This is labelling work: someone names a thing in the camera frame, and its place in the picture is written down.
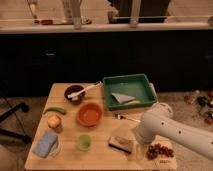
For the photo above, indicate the yellow apple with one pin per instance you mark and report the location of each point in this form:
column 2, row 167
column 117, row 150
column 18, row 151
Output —
column 54, row 121

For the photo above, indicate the grey cloth in tray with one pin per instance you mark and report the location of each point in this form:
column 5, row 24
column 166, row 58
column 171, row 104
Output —
column 122, row 98

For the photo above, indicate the silver fork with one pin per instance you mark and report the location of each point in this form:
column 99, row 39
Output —
column 120, row 117

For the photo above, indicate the black chair base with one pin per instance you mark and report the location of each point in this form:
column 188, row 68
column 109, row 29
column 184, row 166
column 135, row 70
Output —
column 11, row 126

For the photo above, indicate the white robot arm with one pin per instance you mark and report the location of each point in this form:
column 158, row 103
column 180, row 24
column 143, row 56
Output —
column 158, row 121

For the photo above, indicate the green plastic tray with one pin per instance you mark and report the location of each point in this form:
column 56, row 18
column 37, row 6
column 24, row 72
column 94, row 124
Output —
column 135, row 85

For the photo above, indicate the small red dish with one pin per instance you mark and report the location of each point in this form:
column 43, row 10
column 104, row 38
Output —
column 46, row 22

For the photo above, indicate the wooden table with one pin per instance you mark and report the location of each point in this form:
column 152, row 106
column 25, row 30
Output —
column 100, row 156

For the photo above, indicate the dark brown bowl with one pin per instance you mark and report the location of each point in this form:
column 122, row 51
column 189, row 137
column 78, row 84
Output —
column 72, row 89

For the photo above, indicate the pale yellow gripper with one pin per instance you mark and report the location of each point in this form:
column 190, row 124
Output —
column 140, row 151

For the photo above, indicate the orange red bowl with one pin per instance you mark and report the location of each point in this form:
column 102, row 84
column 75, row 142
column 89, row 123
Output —
column 89, row 114

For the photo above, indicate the bunch of red grapes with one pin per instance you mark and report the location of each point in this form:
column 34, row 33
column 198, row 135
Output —
column 157, row 149

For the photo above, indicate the green plastic cup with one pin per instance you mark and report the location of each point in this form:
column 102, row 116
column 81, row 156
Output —
column 83, row 142

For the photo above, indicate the blue sponge cloth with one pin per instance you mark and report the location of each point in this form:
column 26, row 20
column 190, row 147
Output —
column 45, row 144

